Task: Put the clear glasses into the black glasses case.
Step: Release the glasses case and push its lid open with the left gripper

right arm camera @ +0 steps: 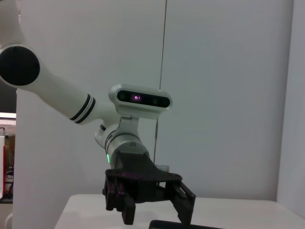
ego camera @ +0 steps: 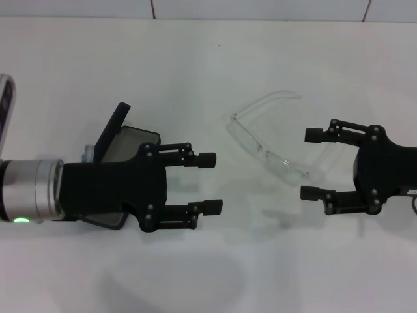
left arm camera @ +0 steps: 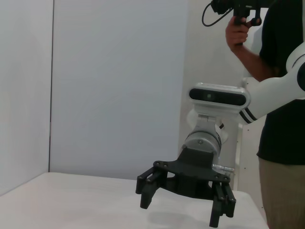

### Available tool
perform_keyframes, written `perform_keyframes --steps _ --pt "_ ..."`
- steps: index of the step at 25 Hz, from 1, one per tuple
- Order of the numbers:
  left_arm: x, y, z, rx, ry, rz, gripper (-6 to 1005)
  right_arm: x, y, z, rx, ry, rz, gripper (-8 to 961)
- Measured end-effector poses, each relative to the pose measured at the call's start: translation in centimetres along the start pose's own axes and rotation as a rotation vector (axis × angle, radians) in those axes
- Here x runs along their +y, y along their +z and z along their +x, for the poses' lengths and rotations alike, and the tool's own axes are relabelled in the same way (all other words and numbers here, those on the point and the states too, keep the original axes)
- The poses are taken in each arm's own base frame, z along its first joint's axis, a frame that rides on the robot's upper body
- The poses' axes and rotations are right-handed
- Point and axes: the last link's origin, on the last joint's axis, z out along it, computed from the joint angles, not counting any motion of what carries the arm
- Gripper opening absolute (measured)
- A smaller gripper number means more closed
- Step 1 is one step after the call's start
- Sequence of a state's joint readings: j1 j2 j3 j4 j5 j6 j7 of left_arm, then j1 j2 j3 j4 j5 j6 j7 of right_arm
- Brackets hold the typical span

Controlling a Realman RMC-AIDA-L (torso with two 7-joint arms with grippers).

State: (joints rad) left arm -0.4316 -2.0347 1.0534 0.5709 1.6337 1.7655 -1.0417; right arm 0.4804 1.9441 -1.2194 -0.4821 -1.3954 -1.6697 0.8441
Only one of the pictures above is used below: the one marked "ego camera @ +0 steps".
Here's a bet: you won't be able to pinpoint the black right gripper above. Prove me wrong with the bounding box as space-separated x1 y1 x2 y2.
299 118 417 216

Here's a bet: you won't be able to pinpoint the clear white glasses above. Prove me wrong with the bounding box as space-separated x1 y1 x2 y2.
225 89 324 188

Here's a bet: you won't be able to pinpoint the silver left gripper connector stub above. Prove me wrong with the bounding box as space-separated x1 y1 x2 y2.
81 144 96 163

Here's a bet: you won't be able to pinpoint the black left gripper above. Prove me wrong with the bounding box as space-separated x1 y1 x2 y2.
61 142 224 233

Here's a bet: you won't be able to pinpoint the black glasses case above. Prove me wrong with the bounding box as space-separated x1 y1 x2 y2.
76 102 162 232

